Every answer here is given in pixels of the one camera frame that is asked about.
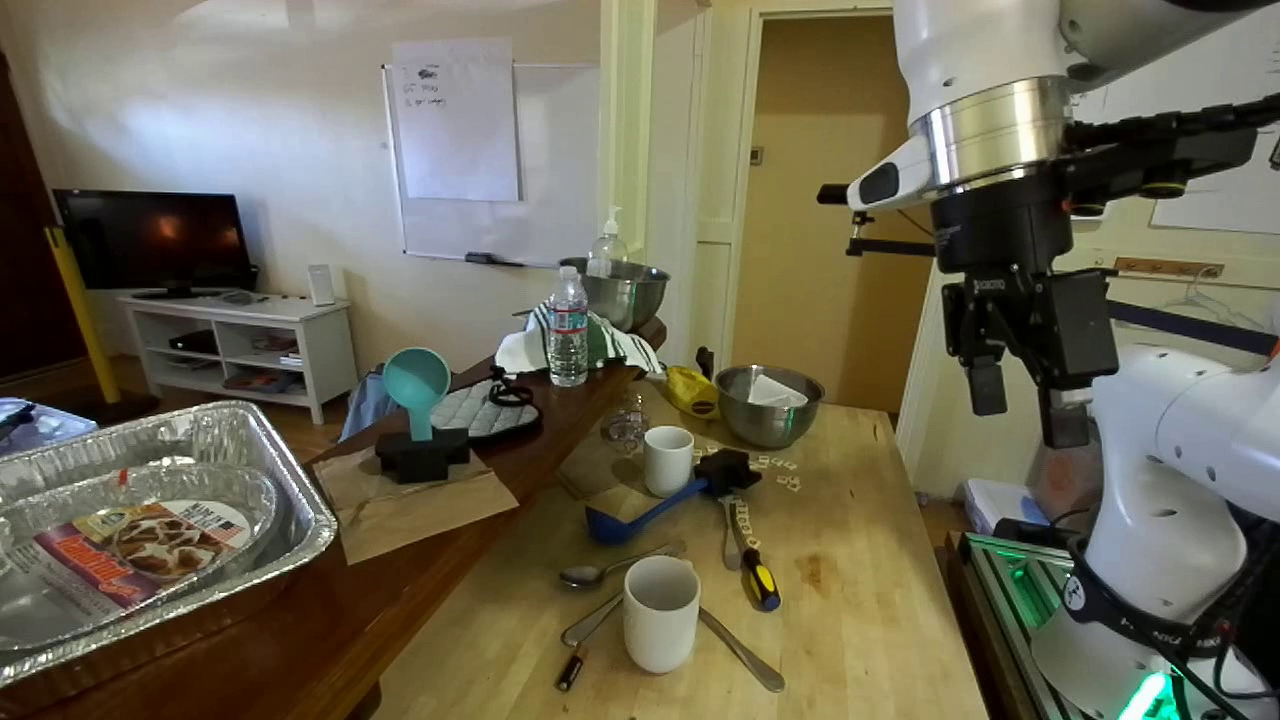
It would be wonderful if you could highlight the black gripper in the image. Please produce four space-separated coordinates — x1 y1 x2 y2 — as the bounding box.
937 263 1119 454

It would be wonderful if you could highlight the white napkin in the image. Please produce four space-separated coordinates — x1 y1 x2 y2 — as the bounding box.
742 369 811 411

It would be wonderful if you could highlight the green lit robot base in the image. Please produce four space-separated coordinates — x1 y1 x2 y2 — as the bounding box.
957 527 1280 720

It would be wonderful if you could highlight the silver bowl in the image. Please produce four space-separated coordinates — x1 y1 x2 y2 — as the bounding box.
712 366 827 454

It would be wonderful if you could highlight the large steel mixing bowl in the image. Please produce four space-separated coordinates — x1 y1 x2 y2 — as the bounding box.
578 256 673 337

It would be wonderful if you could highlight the pinkish box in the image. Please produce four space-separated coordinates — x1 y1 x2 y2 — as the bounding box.
1036 446 1102 519

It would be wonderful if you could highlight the tan wooden door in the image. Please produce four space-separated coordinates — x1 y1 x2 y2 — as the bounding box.
726 11 937 420

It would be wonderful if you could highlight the small black box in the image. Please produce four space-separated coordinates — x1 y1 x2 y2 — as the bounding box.
691 447 762 505

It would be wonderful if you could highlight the yellow black screwdriver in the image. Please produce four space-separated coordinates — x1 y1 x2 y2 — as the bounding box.
723 497 782 616

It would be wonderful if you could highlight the yellow plastic object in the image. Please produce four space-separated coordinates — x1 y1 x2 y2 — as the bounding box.
659 359 723 428

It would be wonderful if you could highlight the small white mug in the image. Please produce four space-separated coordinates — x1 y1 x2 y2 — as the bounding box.
638 423 698 500

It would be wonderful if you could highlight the metal butter knife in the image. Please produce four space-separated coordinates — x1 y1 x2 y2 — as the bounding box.
696 605 789 695

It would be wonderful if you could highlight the small clear glass jar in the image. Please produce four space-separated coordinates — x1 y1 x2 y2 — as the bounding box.
599 394 656 454

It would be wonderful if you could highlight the blue ladle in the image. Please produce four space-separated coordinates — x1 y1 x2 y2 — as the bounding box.
578 475 712 550

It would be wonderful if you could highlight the tall white mug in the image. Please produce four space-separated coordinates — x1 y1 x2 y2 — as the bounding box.
618 554 705 678

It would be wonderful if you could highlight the clear spray bottle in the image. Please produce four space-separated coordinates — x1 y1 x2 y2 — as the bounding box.
584 210 626 283

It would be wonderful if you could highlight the clear plastic water bottle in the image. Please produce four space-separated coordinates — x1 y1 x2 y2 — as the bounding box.
543 263 590 394

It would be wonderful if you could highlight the metal spoon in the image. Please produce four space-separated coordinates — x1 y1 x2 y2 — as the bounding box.
551 536 691 598

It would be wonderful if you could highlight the white crumpled cloth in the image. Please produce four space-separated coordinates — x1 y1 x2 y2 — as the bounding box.
492 305 666 385

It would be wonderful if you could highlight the white whiteboard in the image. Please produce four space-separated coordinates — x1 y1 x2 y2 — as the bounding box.
374 57 609 267

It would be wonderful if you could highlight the striped oven mitt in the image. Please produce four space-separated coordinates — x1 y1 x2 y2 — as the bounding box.
430 378 548 446

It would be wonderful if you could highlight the black block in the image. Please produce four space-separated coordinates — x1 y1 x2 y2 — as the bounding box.
371 423 473 489

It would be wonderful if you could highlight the teal plastic cup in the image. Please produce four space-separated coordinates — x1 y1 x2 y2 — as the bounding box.
379 344 457 446

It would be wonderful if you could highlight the brown paper sheet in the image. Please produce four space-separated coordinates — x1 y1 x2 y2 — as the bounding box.
306 446 522 568

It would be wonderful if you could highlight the white paper sheet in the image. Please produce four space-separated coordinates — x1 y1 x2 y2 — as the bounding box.
387 37 522 210

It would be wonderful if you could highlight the blue cloth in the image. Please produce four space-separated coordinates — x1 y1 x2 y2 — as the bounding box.
337 369 398 446

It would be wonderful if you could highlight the white television stand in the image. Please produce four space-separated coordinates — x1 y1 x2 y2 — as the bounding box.
120 287 361 428

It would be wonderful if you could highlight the aluminium foil tray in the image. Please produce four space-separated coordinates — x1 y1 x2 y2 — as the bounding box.
0 396 338 691

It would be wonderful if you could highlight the black flat television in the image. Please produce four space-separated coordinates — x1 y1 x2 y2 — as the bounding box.
53 186 260 305

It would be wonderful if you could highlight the clear food container with label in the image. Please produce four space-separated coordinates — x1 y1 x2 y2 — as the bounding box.
0 456 291 657

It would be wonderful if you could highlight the yellow pole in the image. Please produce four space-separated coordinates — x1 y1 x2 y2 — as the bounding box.
39 219 123 408

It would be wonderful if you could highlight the bluish plastic bag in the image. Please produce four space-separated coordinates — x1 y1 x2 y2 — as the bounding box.
0 394 100 461

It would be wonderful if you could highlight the black camera rod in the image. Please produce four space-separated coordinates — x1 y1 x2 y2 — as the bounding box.
1100 297 1280 359

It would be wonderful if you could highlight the black handled metal utensil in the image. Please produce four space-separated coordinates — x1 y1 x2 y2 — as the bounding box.
551 587 626 695

